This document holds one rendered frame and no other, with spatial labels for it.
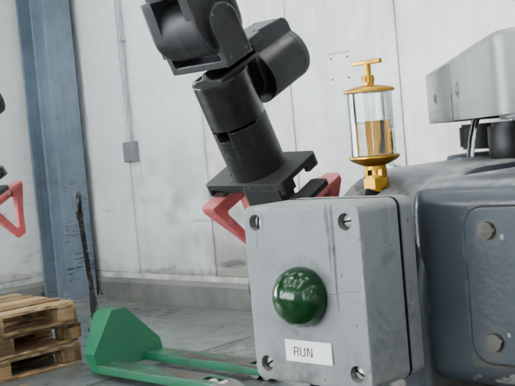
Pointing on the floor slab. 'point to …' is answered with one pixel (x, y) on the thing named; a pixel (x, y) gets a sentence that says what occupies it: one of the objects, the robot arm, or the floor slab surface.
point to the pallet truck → (146, 345)
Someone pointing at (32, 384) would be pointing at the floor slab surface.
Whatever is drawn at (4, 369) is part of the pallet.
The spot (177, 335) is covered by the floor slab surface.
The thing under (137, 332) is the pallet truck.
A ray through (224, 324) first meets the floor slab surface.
